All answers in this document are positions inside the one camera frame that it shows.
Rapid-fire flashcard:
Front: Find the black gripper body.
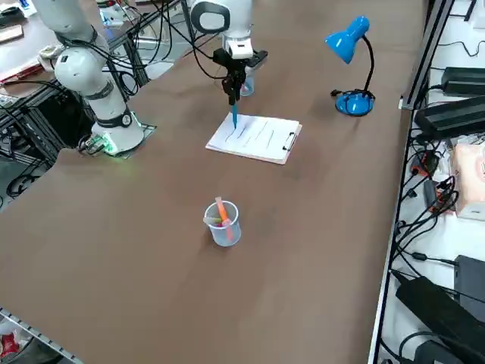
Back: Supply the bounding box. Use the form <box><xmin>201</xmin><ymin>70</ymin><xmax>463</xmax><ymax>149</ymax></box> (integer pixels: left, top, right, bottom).
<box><xmin>223</xmin><ymin>58</ymin><xmax>247</xmax><ymax>77</ymax></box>

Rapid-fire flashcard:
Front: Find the orange pen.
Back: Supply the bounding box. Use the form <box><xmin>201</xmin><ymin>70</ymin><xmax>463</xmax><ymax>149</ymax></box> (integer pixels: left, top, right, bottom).
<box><xmin>214</xmin><ymin>196</ymin><xmax>234</xmax><ymax>243</ymax></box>

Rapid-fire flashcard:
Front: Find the clear plastic cup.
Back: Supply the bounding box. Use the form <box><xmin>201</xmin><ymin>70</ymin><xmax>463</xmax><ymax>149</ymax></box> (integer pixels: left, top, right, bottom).
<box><xmin>239</xmin><ymin>74</ymin><xmax>255</xmax><ymax>98</ymax></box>
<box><xmin>203</xmin><ymin>200</ymin><xmax>242</xmax><ymax>248</ymax></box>

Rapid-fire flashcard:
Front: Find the white paper sheet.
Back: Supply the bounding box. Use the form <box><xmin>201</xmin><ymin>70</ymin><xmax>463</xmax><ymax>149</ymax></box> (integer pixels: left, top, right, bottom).
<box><xmin>206</xmin><ymin>112</ymin><xmax>300</xmax><ymax>158</ymax></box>

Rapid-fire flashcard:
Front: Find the black metal clipboard clip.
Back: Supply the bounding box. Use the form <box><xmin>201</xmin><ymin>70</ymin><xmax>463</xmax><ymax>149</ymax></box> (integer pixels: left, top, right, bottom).
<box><xmin>282</xmin><ymin>131</ymin><xmax>299</xmax><ymax>152</ymax></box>

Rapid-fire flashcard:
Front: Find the wooden clipboard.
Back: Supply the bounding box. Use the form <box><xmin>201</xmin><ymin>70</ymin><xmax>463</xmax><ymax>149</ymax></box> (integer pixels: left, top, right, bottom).
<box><xmin>205</xmin><ymin>112</ymin><xmax>303</xmax><ymax>166</ymax></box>

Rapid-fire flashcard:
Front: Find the blue desk lamp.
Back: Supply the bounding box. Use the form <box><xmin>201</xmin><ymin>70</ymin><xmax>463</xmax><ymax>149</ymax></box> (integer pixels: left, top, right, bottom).
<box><xmin>324</xmin><ymin>15</ymin><xmax>377</xmax><ymax>118</ymax></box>

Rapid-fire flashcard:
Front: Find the orange black plug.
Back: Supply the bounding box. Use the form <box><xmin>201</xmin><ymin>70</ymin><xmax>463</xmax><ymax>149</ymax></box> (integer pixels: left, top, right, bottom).
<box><xmin>411</xmin><ymin>150</ymin><xmax>441</xmax><ymax>176</ymax></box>
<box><xmin>424</xmin><ymin>177</ymin><xmax>460</xmax><ymax>214</ymax></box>

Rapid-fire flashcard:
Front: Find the long black power brick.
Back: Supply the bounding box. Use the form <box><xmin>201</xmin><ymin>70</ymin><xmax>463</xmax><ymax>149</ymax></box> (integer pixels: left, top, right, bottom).
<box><xmin>414</xmin><ymin>96</ymin><xmax>485</xmax><ymax>140</ymax></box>

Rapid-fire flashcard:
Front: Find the black power adapter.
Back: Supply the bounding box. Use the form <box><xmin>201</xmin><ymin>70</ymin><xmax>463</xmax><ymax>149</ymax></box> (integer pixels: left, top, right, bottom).
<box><xmin>396</xmin><ymin>275</ymin><xmax>485</xmax><ymax>364</ymax></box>
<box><xmin>441</xmin><ymin>67</ymin><xmax>485</xmax><ymax>96</ymax></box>
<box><xmin>453</xmin><ymin>254</ymin><xmax>485</xmax><ymax>318</ymax></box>

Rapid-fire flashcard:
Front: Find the pink tissue pack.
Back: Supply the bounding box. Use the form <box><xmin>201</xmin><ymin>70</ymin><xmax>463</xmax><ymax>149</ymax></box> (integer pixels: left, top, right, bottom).
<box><xmin>452</xmin><ymin>143</ymin><xmax>485</xmax><ymax>221</ymax></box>

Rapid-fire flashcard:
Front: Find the red white bag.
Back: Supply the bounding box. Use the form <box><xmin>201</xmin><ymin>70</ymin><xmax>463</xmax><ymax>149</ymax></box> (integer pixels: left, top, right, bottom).
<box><xmin>0</xmin><ymin>328</ymin><xmax>30</xmax><ymax>359</ymax></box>

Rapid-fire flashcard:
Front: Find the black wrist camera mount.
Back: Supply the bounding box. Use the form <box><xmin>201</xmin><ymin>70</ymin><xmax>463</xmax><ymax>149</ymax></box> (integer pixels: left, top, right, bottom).
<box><xmin>246</xmin><ymin>49</ymin><xmax>271</xmax><ymax>70</ymax></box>

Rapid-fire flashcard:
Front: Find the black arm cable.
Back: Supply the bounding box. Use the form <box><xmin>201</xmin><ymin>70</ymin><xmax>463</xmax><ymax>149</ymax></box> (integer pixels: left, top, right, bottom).
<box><xmin>158</xmin><ymin>0</ymin><xmax>228</xmax><ymax>80</ymax></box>

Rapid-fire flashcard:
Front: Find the aluminium frame post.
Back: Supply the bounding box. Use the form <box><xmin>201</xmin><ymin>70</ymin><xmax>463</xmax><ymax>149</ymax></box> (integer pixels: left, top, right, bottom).
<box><xmin>399</xmin><ymin>0</ymin><xmax>455</xmax><ymax>111</ymax></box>

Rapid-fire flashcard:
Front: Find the aluminium table edge rail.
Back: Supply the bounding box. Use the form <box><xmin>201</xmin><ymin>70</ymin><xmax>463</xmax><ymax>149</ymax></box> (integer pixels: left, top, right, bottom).
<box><xmin>369</xmin><ymin>109</ymin><xmax>414</xmax><ymax>364</ymax></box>

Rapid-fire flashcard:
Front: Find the aluminium frame rail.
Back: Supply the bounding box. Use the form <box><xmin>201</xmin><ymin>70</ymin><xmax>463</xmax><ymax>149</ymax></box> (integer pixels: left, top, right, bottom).
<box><xmin>0</xmin><ymin>306</ymin><xmax>83</xmax><ymax>364</ymax></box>

